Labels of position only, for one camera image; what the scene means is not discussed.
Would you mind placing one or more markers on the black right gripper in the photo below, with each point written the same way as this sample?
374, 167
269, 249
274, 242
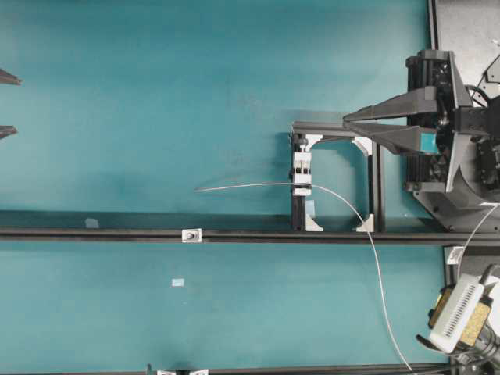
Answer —
436, 92

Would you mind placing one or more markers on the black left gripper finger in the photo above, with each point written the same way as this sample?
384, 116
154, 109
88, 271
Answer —
6, 131
8, 78

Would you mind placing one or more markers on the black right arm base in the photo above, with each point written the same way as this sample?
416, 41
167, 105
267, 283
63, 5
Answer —
476, 184

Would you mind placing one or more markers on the white label tag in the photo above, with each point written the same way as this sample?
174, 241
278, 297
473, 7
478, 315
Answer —
454, 255

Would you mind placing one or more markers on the white perforated box device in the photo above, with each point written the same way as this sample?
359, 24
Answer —
459, 321

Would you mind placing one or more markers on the black aluminium frame stand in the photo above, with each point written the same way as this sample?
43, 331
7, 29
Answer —
304, 135

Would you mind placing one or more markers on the long black aluminium rail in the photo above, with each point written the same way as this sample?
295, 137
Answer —
239, 236

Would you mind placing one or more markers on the white wire clamp block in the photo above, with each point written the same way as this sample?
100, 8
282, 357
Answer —
301, 176

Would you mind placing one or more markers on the white corner bracket with hole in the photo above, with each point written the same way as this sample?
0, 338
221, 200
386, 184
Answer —
191, 235

